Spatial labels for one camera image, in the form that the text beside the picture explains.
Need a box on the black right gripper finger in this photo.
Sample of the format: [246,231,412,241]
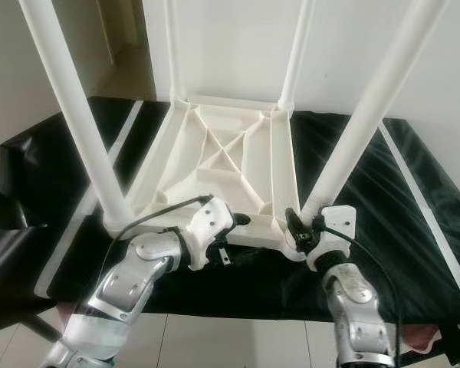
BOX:
[284,206,307,248]

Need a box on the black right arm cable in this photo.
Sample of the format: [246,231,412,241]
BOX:
[322,222,406,361]

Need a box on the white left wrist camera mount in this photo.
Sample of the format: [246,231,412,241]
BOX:
[180,198,237,269]

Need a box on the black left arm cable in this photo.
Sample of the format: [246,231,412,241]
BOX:
[100,195,214,307]

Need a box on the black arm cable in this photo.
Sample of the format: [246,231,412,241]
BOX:
[100,195,214,307]
[322,222,406,361]

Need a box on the white plastic table top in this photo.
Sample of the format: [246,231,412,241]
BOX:
[102,94,307,261]

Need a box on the pink fabric item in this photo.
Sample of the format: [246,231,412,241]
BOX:
[401,322,445,353]

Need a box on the black table cloth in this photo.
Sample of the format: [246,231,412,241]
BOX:
[0,96,460,338]

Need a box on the white plastic table leg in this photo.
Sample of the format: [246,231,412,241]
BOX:
[18,0,135,235]
[163,0,185,100]
[278,0,317,110]
[299,0,449,223]

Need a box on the pink rounded object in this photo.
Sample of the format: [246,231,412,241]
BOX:
[57,303,85,338]

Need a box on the black table frame leg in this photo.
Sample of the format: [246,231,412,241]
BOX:
[23,310,66,346]

